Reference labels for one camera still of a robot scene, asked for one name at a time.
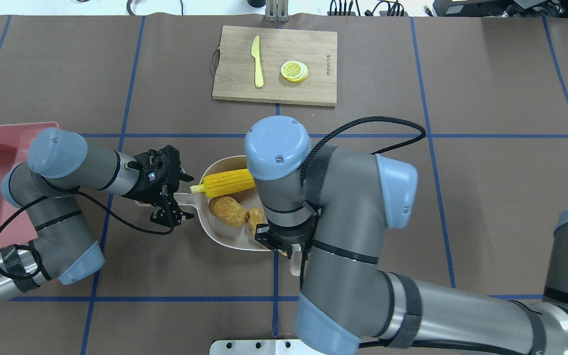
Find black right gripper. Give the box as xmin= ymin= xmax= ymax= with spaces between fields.
xmin=254 ymin=219 xmax=317 ymax=257

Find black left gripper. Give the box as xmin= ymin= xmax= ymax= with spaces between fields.
xmin=126 ymin=144 xmax=195 ymax=228

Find tan toy ginger root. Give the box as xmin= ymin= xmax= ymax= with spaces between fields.
xmin=247 ymin=207 xmax=267 ymax=236

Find beige plastic dustpan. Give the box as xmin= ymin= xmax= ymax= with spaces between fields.
xmin=135 ymin=155 xmax=277 ymax=252

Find brown toy potato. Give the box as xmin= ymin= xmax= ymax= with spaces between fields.
xmin=208 ymin=196 xmax=248 ymax=228

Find yellow toy corn cob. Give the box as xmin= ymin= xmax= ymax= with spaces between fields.
xmin=191 ymin=169 xmax=255 ymax=198

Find beige black-bristle brush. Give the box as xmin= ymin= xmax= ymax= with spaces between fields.
xmin=278 ymin=244 xmax=303 ymax=277

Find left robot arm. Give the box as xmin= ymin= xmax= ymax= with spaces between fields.
xmin=0 ymin=127 xmax=194 ymax=303

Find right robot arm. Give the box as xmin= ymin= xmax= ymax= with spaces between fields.
xmin=244 ymin=115 xmax=568 ymax=355

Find wooden cutting board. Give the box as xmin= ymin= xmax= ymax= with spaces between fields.
xmin=212 ymin=26 xmax=338 ymax=107

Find yellow plastic knife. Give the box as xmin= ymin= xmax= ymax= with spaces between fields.
xmin=250 ymin=35 xmax=264 ymax=88

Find yellow lemon slices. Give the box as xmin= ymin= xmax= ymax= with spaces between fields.
xmin=280 ymin=60 xmax=309 ymax=82

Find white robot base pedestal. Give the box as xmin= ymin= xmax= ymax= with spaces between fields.
xmin=209 ymin=339 xmax=322 ymax=355

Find aluminium frame post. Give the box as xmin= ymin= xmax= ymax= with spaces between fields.
xmin=265 ymin=0 xmax=290 ymax=23

